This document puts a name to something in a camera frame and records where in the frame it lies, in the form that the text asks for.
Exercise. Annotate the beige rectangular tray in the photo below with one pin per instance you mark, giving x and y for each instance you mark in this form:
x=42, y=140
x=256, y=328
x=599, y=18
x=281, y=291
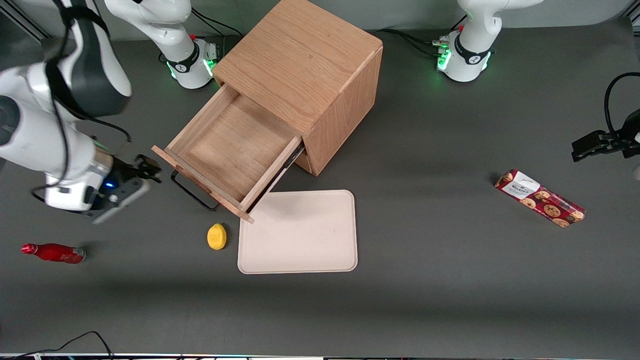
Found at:
x=305, y=235

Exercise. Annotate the red cookie box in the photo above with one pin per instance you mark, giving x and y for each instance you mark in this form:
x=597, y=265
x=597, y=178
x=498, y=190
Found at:
x=540, y=198

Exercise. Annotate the wooden drawer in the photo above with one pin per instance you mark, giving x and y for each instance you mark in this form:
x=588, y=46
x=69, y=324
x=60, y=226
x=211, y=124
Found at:
x=303, y=161
x=235, y=145

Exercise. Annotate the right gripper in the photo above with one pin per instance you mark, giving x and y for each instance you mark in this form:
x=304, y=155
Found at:
x=131, y=171

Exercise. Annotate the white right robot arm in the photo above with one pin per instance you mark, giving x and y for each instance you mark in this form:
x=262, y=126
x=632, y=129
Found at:
x=30, y=130

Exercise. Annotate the wooden drawer cabinet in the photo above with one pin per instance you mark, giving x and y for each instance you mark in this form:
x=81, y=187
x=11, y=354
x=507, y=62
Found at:
x=305, y=55

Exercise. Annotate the red bottle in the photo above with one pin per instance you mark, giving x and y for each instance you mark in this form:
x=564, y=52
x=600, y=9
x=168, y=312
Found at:
x=55, y=253

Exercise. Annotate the aluminium frame rail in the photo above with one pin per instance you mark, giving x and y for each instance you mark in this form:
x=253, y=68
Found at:
x=27, y=25
x=634, y=19

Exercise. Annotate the yellow lemon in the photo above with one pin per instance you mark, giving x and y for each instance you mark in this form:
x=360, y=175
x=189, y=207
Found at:
x=217, y=236

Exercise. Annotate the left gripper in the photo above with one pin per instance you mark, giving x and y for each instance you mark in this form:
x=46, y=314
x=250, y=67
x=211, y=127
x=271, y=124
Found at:
x=621, y=137

